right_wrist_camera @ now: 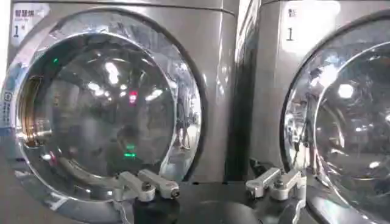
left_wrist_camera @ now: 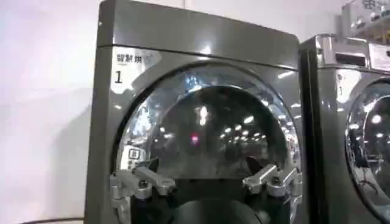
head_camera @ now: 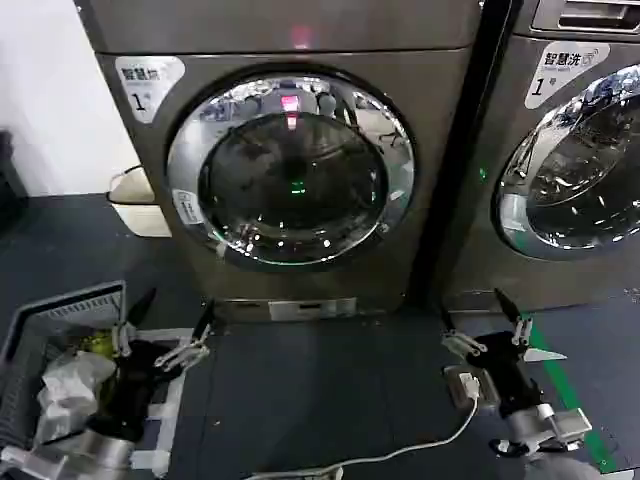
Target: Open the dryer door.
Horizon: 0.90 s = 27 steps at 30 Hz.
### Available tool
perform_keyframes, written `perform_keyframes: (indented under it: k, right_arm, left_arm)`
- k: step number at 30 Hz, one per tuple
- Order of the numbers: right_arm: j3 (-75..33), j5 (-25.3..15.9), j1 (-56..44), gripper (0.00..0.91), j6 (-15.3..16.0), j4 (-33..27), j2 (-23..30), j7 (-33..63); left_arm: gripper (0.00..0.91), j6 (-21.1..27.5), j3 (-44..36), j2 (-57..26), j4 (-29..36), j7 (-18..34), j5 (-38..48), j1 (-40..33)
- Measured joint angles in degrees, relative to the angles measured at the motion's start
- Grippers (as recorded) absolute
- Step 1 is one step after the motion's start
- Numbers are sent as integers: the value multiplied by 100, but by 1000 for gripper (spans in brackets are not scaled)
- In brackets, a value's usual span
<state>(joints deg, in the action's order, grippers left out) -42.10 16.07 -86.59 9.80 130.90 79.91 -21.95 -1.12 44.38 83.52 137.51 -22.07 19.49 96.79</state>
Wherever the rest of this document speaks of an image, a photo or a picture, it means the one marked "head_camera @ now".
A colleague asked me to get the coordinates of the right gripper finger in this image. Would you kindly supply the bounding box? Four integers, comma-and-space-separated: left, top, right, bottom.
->
439, 304, 481, 358
493, 287, 533, 352

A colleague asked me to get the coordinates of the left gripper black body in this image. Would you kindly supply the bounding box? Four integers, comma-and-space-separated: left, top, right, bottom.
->
88, 339, 170, 442

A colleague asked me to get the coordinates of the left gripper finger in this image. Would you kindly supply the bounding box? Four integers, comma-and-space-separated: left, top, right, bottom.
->
111, 287, 158, 359
154, 304, 214, 371

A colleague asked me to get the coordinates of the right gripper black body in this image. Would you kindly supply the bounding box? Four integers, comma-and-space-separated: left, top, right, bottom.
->
468, 330, 545, 418

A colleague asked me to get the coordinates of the white floor tape piece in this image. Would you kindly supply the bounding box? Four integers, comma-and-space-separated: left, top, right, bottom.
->
523, 347, 569, 363

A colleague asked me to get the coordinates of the yellow-green cloth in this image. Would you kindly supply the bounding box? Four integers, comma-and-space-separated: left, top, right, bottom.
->
68, 329, 119, 360

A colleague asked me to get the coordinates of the white crumpled cloth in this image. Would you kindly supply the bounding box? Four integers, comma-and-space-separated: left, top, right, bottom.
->
36, 349, 118, 447

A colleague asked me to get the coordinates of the green floor tape stripe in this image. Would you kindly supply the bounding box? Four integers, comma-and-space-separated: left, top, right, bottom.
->
530, 327, 617, 472

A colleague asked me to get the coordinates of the grey plastic laundry basket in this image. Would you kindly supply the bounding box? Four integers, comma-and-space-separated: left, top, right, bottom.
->
0, 280, 129, 454

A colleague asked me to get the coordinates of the cream plastic bin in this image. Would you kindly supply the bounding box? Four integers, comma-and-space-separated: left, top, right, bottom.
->
108, 164, 174, 238

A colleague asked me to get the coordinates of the small white door sticker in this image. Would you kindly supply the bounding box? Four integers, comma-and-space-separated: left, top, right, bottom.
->
171, 188, 204, 227

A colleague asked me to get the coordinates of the round glass dryer door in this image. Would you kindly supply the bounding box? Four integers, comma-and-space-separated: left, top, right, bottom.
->
166, 74, 417, 267
493, 63, 640, 262

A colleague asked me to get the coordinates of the grey dryer with red light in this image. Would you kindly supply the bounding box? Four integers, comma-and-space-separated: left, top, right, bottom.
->
74, 0, 512, 324

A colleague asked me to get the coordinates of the white number label sticker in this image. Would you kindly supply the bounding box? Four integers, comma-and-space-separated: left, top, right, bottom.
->
115, 55, 188, 124
524, 41, 613, 110

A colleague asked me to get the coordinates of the grey dryer with drawer handle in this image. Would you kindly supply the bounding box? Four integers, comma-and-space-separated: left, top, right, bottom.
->
439, 0, 640, 315

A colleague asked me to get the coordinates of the white cable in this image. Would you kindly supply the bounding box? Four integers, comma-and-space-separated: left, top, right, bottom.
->
248, 382, 482, 479

